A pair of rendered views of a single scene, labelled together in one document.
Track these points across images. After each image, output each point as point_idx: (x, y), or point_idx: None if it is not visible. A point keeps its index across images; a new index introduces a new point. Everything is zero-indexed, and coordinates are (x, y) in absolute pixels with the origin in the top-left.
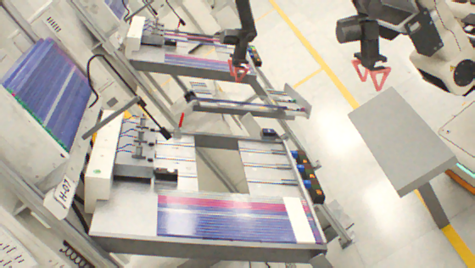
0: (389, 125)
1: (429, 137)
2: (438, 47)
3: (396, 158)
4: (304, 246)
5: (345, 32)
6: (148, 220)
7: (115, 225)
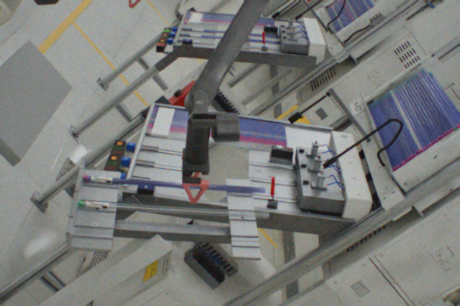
0: (20, 98)
1: (21, 57)
2: None
3: (49, 88)
4: (170, 105)
5: None
6: (291, 135)
7: (315, 134)
